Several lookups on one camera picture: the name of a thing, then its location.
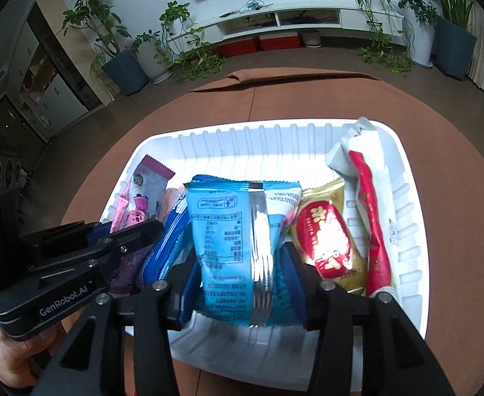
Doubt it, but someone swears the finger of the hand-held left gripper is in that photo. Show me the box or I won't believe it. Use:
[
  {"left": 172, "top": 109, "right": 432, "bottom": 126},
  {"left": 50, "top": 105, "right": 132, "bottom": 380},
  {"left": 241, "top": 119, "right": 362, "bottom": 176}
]
[
  {"left": 19, "top": 222, "right": 113, "bottom": 256},
  {"left": 27, "top": 219, "right": 165, "bottom": 285}
]

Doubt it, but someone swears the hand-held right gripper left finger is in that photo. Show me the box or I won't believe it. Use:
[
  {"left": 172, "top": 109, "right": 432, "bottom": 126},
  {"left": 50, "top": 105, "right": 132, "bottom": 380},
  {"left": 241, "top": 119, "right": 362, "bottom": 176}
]
[{"left": 40, "top": 262, "right": 203, "bottom": 396}]

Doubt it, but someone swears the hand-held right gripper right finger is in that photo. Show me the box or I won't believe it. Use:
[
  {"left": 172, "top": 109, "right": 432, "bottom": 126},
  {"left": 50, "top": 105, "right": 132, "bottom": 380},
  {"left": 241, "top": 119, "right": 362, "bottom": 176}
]
[{"left": 281, "top": 243, "right": 457, "bottom": 396}]

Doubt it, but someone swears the purple snack packet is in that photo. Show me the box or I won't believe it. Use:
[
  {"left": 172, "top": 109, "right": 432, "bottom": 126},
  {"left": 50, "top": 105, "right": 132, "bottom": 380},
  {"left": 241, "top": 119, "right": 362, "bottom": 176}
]
[{"left": 108, "top": 243, "right": 156, "bottom": 295}]

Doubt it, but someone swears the pink white snack packet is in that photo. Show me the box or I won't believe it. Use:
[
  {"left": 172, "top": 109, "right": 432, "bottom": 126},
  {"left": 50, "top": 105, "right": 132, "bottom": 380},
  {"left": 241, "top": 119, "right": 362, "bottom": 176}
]
[{"left": 109, "top": 154, "right": 174, "bottom": 234}]

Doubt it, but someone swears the gold snack packet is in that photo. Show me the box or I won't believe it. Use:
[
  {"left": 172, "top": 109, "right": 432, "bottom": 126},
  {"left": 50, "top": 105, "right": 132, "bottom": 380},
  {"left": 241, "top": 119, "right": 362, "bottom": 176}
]
[{"left": 287, "top": 177, "right": 368, "bottom": 296}]

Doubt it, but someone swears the light blue snack packet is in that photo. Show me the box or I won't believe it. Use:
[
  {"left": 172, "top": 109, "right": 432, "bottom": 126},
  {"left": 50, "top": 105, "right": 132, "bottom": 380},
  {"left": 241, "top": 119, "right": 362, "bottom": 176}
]
[{"left": 183, "top": 174, "right": 304, "bottom": 328}]

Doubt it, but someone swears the white plastic tray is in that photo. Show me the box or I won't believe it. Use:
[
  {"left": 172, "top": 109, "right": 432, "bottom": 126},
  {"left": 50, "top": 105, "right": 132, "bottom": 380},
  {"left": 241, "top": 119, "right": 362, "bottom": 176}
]
[{"left": 99, "top": 119, "right": 426, "bottom": 380}]

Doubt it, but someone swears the person's left hand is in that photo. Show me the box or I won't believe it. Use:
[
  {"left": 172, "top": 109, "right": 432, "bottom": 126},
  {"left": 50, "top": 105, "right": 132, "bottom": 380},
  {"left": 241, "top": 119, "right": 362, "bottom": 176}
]
[{"left": 0, "top": 322, "right": 68, "bottom": 389}]

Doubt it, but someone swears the pink sausage stick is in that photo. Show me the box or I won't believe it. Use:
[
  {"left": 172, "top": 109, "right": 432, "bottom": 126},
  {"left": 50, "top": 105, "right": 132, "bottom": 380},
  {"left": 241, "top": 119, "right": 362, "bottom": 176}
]
[{"left": 156, "top": 185, "right": 185, "bottom": 221}]

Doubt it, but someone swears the leafy tree in blue pot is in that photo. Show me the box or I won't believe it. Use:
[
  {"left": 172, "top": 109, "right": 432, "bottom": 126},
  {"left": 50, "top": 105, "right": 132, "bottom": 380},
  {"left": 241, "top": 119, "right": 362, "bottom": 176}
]
[{"left": 62, "top": 0, "right": 149, "bottom": 96}]

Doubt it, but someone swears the small plant in white pot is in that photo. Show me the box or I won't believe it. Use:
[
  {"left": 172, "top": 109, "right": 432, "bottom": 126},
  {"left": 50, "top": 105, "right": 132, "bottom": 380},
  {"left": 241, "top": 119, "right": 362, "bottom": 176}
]
[{"left": 131, "top": 31, "right": 173, "bottom": 83}]

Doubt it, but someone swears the red storage box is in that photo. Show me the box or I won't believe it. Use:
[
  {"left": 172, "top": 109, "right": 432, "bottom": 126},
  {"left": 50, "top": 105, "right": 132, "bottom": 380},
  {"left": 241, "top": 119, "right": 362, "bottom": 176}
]
[
  {"left": 259, "top": 33, "right": 301, "bottom": 51},
  {"left": 217, "top": 38, "right": 259, "bottom": 57}
]

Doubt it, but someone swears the white television console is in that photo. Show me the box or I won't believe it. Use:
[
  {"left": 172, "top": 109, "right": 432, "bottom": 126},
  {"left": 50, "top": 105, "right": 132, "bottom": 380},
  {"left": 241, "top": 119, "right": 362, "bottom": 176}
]
[{"left": 194, "top": 6, "right": 407, "bottom": 48}]

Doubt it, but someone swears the bushy plant in white pot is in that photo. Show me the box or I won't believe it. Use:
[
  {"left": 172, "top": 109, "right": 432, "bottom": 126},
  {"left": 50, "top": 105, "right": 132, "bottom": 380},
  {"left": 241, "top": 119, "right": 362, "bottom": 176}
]
[{"left": 396, "top": 0, "right": 437, "bottom": 68}]

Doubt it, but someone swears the broad-leaf plant in blue pot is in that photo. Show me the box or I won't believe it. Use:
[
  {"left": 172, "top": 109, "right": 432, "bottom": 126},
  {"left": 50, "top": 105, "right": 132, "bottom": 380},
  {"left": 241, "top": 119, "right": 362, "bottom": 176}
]
[{"left": 407, "top": 0, "right": 478, "bottom": 81}]

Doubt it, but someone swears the beige curtain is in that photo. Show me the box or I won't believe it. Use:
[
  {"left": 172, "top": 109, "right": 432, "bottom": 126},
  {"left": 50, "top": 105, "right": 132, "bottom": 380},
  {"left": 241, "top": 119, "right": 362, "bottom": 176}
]
[{"left": 467, "top": 0, "right": 484, "bottom": 91}]

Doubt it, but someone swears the white wall cabinet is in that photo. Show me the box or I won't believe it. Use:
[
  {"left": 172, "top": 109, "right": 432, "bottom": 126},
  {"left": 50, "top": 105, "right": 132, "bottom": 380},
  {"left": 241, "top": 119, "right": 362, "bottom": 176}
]
[{"left": 0, "top": 0, "right": 104, "bottom": 145}]

